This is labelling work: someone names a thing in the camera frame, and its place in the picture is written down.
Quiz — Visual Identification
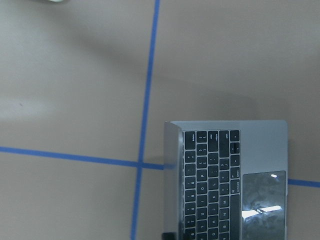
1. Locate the silver grey laptop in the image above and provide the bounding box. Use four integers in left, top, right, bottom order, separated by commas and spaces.
161, 120, 288, 240

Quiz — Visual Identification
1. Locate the white desk lamp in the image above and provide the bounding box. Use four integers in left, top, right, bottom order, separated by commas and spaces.
38, 0, 69, 4

